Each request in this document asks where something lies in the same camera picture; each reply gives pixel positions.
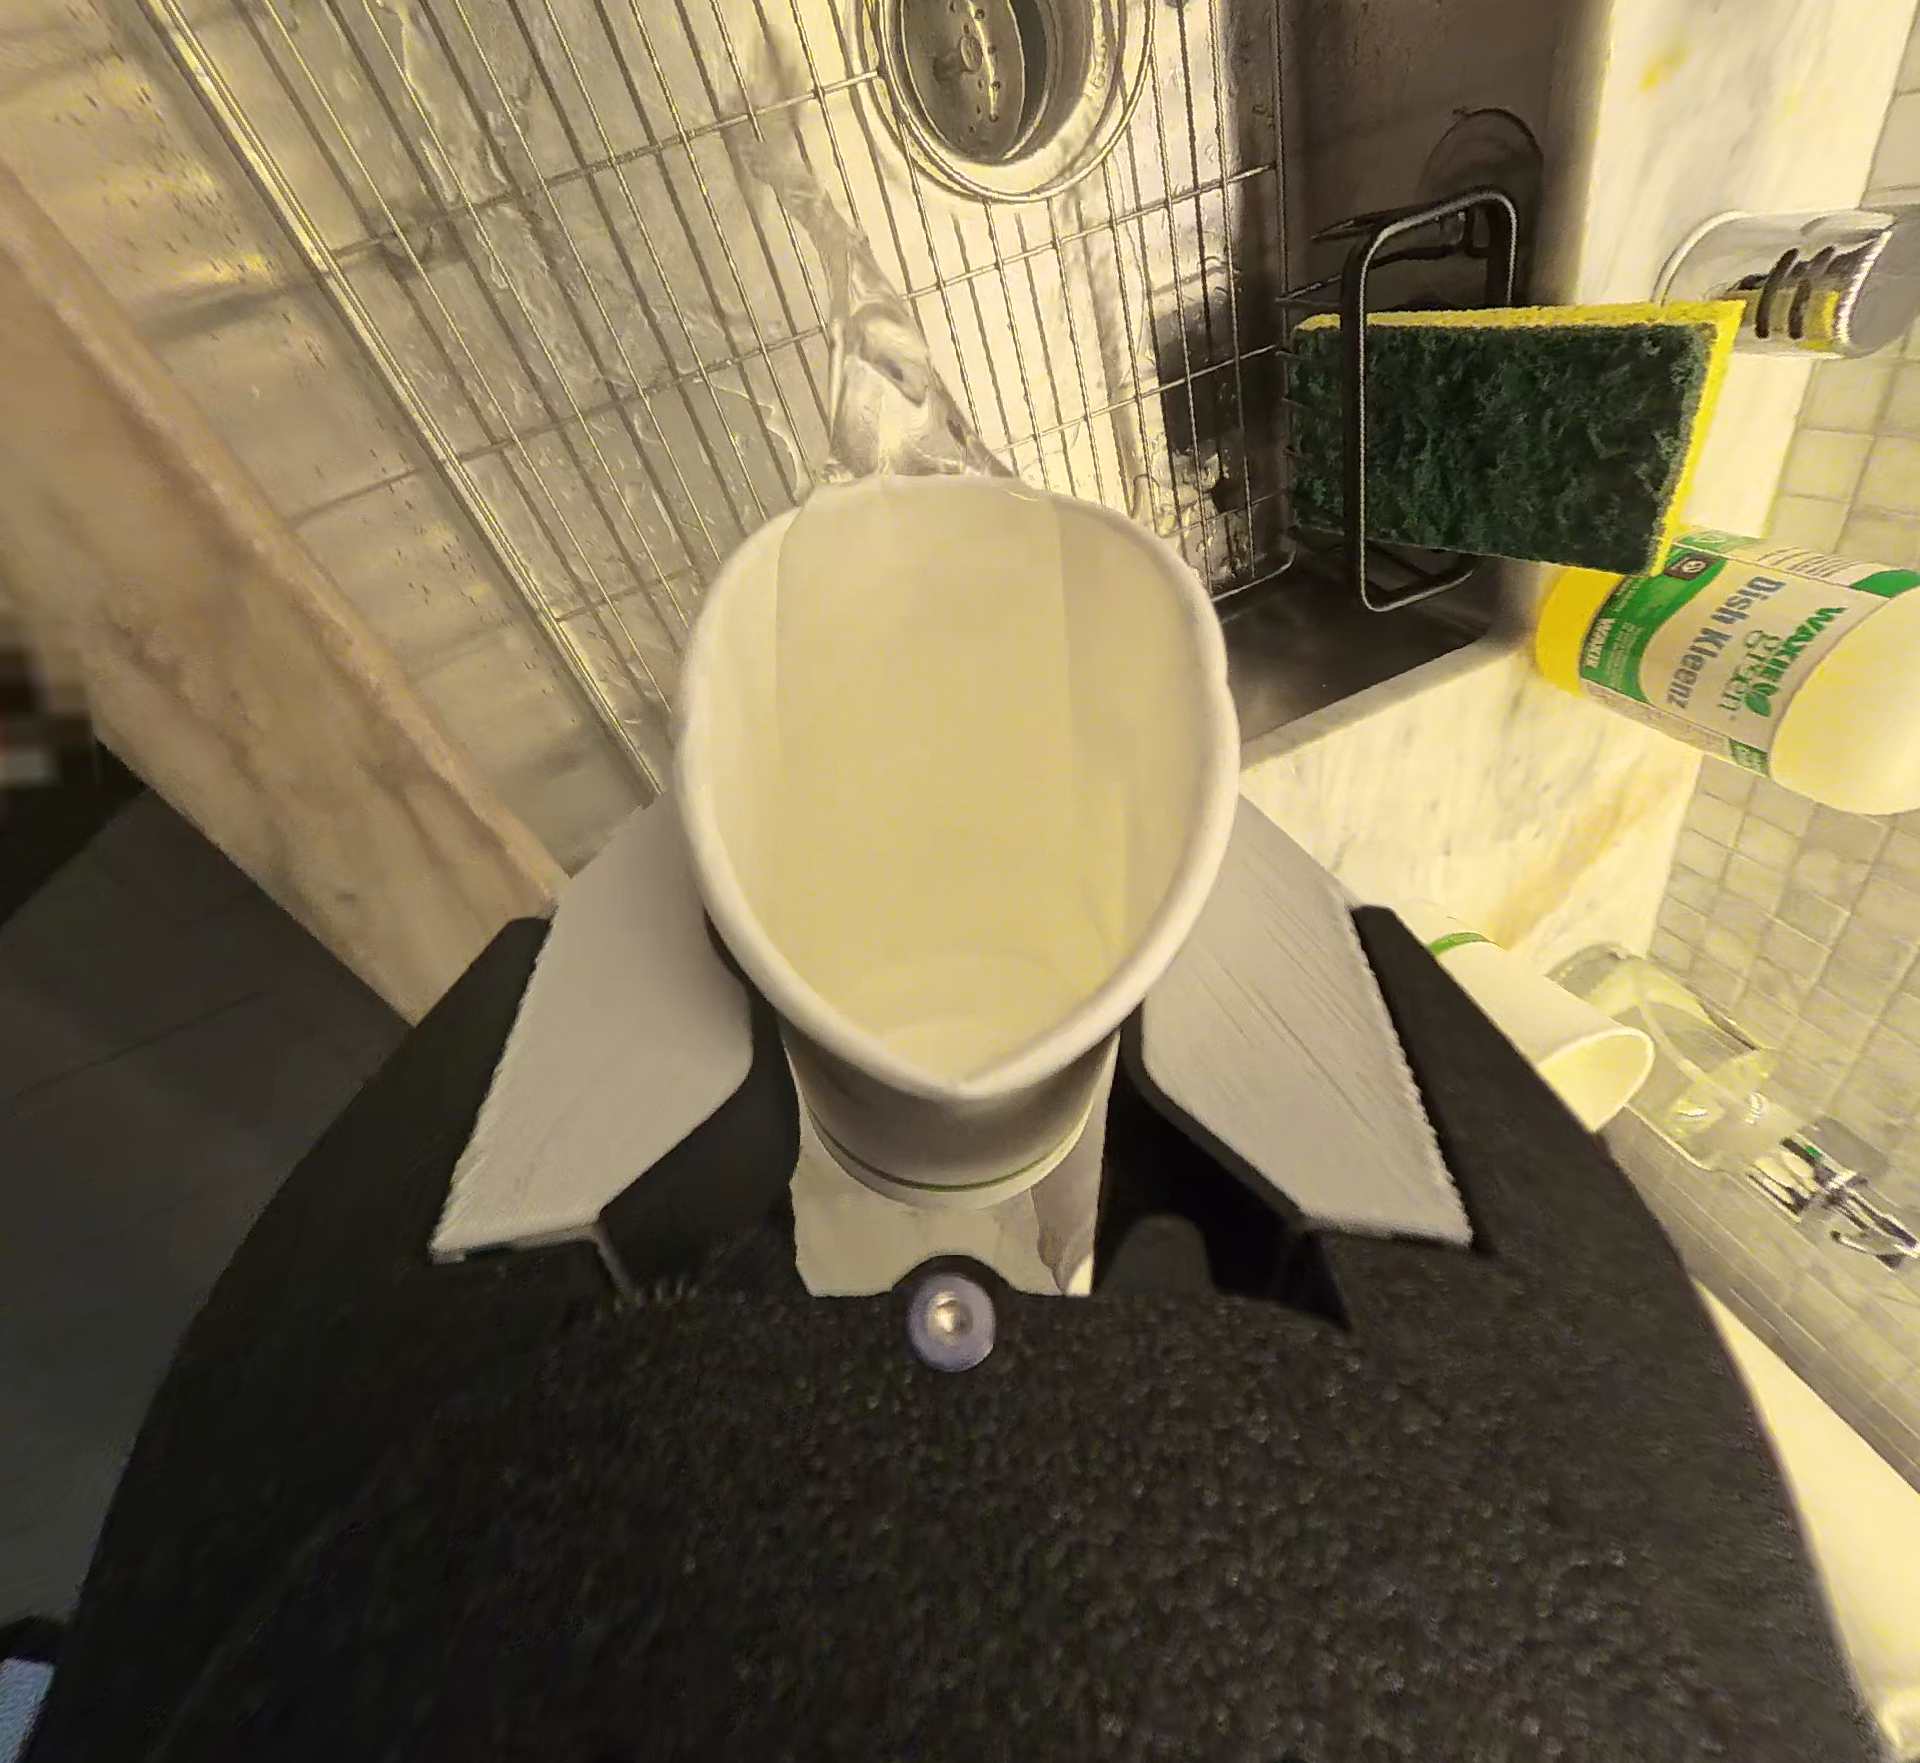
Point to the green-banded white paper cup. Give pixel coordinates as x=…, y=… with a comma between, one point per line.
x=960, y=775

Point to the group of white paper cups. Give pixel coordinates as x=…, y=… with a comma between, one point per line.
x=1560, y=1028

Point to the green and yellow sponge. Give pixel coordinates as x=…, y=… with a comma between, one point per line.
x=1501, y=443

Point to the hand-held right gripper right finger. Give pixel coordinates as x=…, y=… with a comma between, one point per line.
x=1291, y=1058

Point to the steel sink drain strainer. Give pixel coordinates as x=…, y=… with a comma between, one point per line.
x=974, y=23

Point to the dish soap pump bottle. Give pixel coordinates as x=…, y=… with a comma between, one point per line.
x=1771, y=685

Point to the marble desk countertop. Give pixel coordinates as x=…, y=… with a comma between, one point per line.
x=1501, y=805

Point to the chrome sink cap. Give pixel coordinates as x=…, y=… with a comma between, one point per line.
x=1830, y=279

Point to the glass soap dispenser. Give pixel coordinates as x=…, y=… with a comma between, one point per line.
x=1694, y=1088

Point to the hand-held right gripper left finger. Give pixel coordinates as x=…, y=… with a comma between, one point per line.
x=600, y=1074

